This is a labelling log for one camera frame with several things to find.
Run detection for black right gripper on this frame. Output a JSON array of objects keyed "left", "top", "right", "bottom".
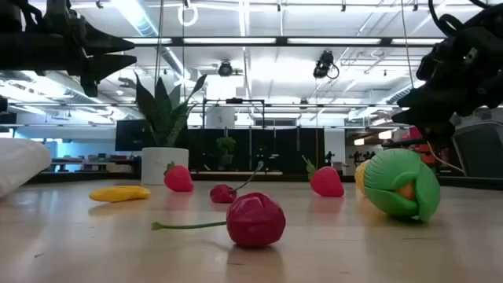
[{"left": 390, "top": 3, "right": 503, "bottom": 139}]

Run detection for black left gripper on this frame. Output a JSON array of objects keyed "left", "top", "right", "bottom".
[{"left": 0, "top": 0, "right": 138, "bottom": 79}]

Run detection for toy corn with green husk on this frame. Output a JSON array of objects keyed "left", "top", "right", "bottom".
[{"left": 363, "top": 148, "right": 442, "bottom": 223}]

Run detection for yellow toy lemon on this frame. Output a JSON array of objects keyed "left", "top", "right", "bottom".
[{"left": 354, "top": 159, "right": 373, "bottom": 194}]

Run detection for red toy strawberry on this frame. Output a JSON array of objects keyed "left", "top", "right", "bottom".
[
  {"left": 301, "top": 155, "right": 346, "bottom": 198},
  {"left": 163, "top": 160, "right": 194, "bottom": 193}
]

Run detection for yellow toy banana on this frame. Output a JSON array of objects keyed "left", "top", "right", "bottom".
[{"left": 89, "top": 185, "right": 152, "bottom": 204}]

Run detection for small red toy cherry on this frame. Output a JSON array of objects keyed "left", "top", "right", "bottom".
[{"left": 209, "top": 160, "right": 265, "bottom": 204}]

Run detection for large red toy cherry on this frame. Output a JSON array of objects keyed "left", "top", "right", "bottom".
[{"left": 151, "top": 191, "right": 287, "bottom": 248}]

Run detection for shelf with red bins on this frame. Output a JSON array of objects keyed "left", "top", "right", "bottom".
[{"left": 392, "top": 125, "right": 453, "bottom": 174}]

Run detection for dark grey bin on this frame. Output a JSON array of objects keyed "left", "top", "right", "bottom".
[{"left": 450, "top": 120, "right": 503, "bottom": 178}]

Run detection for black monitor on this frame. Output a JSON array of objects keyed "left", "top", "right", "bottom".
[{"left": 115, "top": 119, "right": 154, "bottom": 153}]

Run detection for green snake plant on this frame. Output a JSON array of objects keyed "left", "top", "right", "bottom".
[{"left": 133, "top": 72, "right": 208, "bottom": 149}]

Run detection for background work table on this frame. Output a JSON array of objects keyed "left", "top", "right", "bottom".
[{"left": 50, "top": 153, "right": 137, "bottom": 174}]

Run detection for white plant pot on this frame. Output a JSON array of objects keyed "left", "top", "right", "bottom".
[{"left": 140, "top": 146, "right": 190, "bottom": 186}]

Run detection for white cloth bag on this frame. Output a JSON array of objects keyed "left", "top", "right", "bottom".
[{"left": 0, "top": 137, "right": 53, "bottom": 199}]

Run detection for black partition panels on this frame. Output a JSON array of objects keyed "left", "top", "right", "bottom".
[{"left": 178, "top": 127, "right": 326, "bottom": 175}]

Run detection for small green potted plant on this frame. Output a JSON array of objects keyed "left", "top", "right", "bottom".
[{"left": 215, "top": 136, "right": 237, "bottom": 166}]

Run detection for black table border strip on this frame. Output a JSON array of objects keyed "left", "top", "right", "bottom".
[{"left": 27, "top": 171, "right": 503, "bottom": 192}]

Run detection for silver ceiling duct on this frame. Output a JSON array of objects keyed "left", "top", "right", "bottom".
[{"left": 112, "top": 0, "right": 192, "bottom": 79}]

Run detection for yellow hanging cable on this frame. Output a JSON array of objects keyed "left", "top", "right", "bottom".
[{"left": 399, "top": 0, "right": 465, "bottom": 174}]

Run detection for grey hanging cable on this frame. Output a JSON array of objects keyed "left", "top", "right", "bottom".
[{"left": 153, "top": 0, "right": 164, "bottom": 87}]

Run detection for black overhead frame bar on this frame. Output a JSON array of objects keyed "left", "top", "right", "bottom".
[{"left": 121, "top": 36, "right": 447, "bottom": 48}]

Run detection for white cable ring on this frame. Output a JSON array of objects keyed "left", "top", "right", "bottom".
[{"left": 177, "top": 2, "right": 200, "bottom": 28}]

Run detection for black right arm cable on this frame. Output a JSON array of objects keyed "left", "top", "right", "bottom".
[{"left": 428, "top": 0, "right": 492, "bottom": 39}]

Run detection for black hanging camera device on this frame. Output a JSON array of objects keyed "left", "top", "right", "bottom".
[{"left": 312, "top": 50, "right": 340, "bottom": 80}]

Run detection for round black ceiling camera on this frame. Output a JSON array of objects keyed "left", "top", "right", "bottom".
[{"left": 217, "top": 60, "right": 235, "bottom": 78}]

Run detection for black metal frame stand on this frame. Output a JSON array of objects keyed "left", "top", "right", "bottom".
[{"left": 201, "top": 97, "right": 266, "bottom": 174}]

